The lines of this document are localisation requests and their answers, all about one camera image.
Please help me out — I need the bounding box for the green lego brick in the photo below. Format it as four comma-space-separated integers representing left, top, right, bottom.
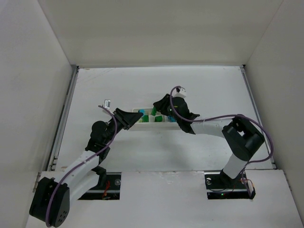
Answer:
154, 115, 163, 123

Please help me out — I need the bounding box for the long green lego plate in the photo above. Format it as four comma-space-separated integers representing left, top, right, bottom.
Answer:
151, 107, 157, 116

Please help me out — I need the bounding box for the lime lego brick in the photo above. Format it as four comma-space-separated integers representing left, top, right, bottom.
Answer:
138, 115, 149, 123

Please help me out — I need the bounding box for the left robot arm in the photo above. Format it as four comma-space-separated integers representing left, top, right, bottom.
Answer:
29, 108, 143, 228

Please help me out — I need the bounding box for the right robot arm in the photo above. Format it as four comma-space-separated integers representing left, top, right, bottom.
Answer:
153, 94, 265, 184

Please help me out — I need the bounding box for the white three-compartment tray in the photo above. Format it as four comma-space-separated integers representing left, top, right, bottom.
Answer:
130, 108, 180, 131

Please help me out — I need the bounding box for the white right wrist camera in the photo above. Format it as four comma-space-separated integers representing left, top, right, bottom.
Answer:
173, 87, 187, 98

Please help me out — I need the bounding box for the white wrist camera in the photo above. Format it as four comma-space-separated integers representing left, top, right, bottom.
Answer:
102, 99, 111, 111
173, 87, 187, 98

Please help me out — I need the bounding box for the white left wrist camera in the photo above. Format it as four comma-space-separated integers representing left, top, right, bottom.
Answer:
102, 99, 111, 111

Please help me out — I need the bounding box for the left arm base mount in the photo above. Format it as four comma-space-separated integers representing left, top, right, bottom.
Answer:
79, 166, 122, 200

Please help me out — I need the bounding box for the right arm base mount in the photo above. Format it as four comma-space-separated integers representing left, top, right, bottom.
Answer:
204, 171, 256, 200

